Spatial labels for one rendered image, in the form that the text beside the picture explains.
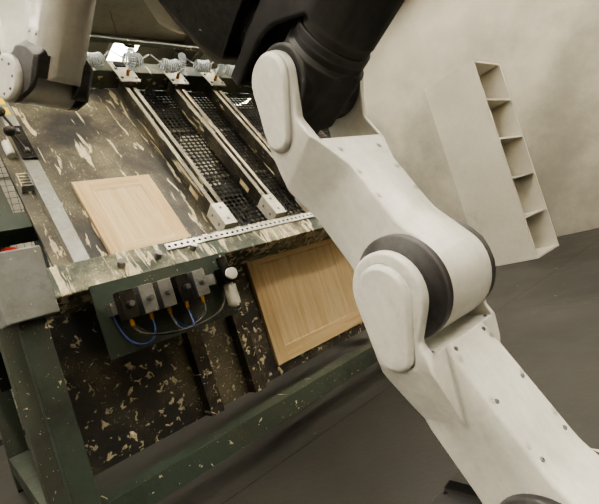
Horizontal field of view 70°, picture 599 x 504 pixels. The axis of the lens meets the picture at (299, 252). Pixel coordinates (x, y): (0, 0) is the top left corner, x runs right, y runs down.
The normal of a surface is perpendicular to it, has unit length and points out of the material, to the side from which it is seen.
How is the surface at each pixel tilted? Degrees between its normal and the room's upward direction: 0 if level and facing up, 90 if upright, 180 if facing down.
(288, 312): 90
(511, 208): 90
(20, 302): 90
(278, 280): 90
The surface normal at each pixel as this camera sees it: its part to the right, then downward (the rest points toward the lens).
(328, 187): -0.43, 0.51
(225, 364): 0.62, -0.21
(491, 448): -0.74, 0.22
